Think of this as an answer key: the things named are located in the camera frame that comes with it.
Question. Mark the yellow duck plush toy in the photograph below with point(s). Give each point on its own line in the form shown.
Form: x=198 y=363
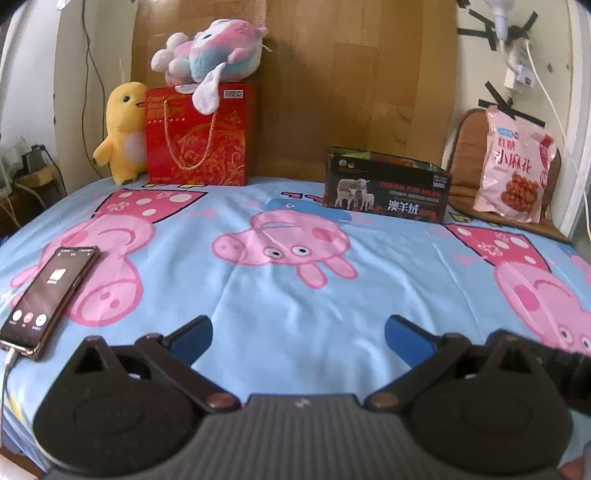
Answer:
x=122 y=129

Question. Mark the black cardboard box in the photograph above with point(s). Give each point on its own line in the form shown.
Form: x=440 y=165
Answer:
x=392 y=194

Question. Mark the black tape strip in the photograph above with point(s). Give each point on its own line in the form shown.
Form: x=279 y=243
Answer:
x=478 y=33
x=512 y=105

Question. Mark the white wall power strip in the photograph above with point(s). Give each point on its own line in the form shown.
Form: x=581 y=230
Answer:
x=521 y=69

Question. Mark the smartphone in brown case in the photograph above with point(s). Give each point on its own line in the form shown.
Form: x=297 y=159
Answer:
x=46 y=295

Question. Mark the pink snack bag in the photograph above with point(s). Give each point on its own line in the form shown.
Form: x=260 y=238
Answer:
x=512 y=170

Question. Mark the wooden headboard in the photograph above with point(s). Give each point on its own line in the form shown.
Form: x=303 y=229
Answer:
x=323 y=92

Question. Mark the black power adapter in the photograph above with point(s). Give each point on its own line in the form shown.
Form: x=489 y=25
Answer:
x=32 y=159

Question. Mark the red gift bag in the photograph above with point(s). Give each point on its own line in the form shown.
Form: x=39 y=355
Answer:
x=231 y=138

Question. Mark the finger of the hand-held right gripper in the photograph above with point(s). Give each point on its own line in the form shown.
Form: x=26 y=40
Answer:
x=570 y=376

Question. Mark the pastel pink plush toy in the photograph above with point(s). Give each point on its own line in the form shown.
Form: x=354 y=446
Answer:
x=221 y=50

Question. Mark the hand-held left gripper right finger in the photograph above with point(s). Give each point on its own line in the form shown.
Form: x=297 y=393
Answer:
x=404 y=336

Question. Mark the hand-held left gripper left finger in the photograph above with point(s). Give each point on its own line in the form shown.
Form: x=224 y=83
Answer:
x=194 y=337

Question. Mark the wooden side stand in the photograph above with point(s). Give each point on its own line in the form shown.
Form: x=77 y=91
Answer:
x=39 y=177

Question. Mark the printed blue bed sheet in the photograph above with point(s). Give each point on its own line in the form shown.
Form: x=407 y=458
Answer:
x=207 y=295

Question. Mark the brown chair cushion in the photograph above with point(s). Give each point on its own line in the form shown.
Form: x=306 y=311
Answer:
x=466 y=138

